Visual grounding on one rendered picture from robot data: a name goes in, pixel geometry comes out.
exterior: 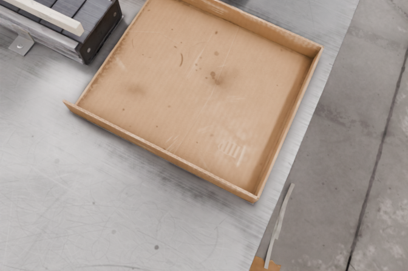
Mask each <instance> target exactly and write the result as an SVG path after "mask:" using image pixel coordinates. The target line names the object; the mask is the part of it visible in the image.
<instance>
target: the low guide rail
mask: <svg viewBox="0 0 408 271"><path fill-rule="evenodd" d="M3 1H6V2H8V3H10V4H12V5H14V6H17V7H19V8H21V9H23V10H25V11H27V12H29V13H31V14H33V15H35V16H37V17H39V18H42V19H44V20H46V21H48V22H50V23H52V24H54V25H56V26H58V27H60V28H62V29H65V30H67V31H69V32H71V33H73V34H75V35H78V36H81V35H82V33H83V32H84V29H83V27H82V25H81V23H80V22H78V21H76V20H74V19H72V18H70V17H68V16H65V15H63V14H61V13H59V12H56V11H54V10H52V9H50V8H48V7H46V6H44V5H42V4H40V3H38V2H35V1H33V0H3Z"/></svg>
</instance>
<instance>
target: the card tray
mask: <svg viewBox="0 0 408 271"><path fill-rule="evenodd" d="M323 50H324V46H322V45H320V44H318V43H315V42H313V41H310V40H309V39H306V38H304V37H301V36H299V35H297V34H295V33H292V32H290V31H288V30H285V29H283V28H281V27H278V26H276V25H274V24H272V23H270V22H267V21H265V20H262V19H260V18H258V17H256V16H253V15H251V14H249V13H247V12H244V11H242V10H239V9H237V8H235V7H233V6H231V5H228V4H226V3H224V2H222V1H219V0H147V1H146V2H145V4H144V5H143V7H142V8H141V10H140V11H139V12H138V14H137V15H136V17H135V18H134V20H133V21H132V22H131V24H130V25H129V27H128V28H127V30H126V31H125V32H124V34H123V36H122V37H121V38H120V40H119V41H118V43H117V44H116V46H115V47H114V48H113V50H112V52H111V53H110V54H109V56H108V57H107V58H106V60H105V61H104V63H103V64H102V66H101V67H100V68H99V70H98V72H97V73H96V74H95V76H94V77H93V79H92V80H91V82H90V83H89V84H88V86H87V88H85V90H84V92H83V93H82V94H81V96H80V97H79V99H78V100H77V102H76V103H75V104H73V103H71V102H69V101H67V100H65V99H63V101H62V102H63V103H64V104H65V105H66V106H67V107H68V109H69V110H70V111H71V112H73V113H74V114H76V115H79V116H80V117H82V118H85V119H86V120H88V121H90V122H92V123H94V124H96V125H98V126H100V127H102V128H104V129H106V130H108V131H110V132H112V133H114V134H116V135H118V136H120V137H122V138H124V139H126V140H128V141H130V142H132V143H134V144H136V145H138V146H140V147H142V148H144V149H146V150H148V151H150V152H152V153H154V154H156V155H158V156H160V157H162V158H164V159H165V160H167V161H169V162H171V163H173V164H175V165H177V166H179V167H181V168H183V169H185V170H187V171H189V172H191V173H193V174H195V175H197V176H199V177H201V178H203V179H205V180H207V181H209V182H211V183H213V184H214V185H217V186H218V187H220V188H223V189H224V190H226V191H229V192H230V193H232V194H235V195H236V196H238V197H241V198H242V199H245V200H246V201H248V202H251V203H252V204H253V203H255V202H256V201H258V200H259V198H260V195H261V193H262V191H263V188H264V186H265V184H266V182H267V179H268V176H269V175H270V172H271V170H272V167H273V165H274V163H275V161H276V158H277V156H278V154H279V151H280V149H281V147H282V144H283V142H284V140H285V137H286V135H287V133H288V130H289V128H290V126H291V123H292V121H293V119H294V116H295V114H296V112H297V109H298V107H299V105H300V103H301V100H302V98H303V96H304V94H305V91H306V89H307V86H308V84H309V82H310V79H311V77H312V75H313V72H314V70H315V68H316V65H317V63H318V61H319V59H320V56H321V54H322V51H323Z"/></svg>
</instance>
